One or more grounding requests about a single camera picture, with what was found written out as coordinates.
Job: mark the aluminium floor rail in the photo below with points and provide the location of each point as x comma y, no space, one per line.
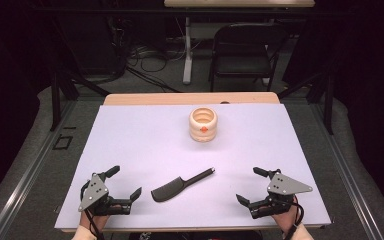
346,173
30,173

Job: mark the black spatula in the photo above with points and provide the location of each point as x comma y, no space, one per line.
168,192

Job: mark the person's left hand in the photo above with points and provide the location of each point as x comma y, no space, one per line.
97,220

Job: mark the person's dark clothing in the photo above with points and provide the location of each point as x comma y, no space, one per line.
196,236

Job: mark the black folding chair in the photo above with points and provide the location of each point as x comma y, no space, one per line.
243,63

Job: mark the person's right hand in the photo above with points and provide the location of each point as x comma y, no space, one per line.
285,218

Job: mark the white table mat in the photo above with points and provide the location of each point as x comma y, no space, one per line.
130,150

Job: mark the white-legged wooden desk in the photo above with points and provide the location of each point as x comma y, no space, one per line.
240,3

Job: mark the wooden table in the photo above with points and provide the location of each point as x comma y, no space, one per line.
180,98

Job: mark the black metal stand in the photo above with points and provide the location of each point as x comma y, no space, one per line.
56,100
328,106

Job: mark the black frame crossbar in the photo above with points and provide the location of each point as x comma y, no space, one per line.
113,11

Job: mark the cream ribbed cup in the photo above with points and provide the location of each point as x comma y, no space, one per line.
203,131

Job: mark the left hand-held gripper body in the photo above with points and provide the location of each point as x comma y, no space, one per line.
95,193

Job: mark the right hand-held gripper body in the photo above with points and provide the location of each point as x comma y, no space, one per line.
285,186

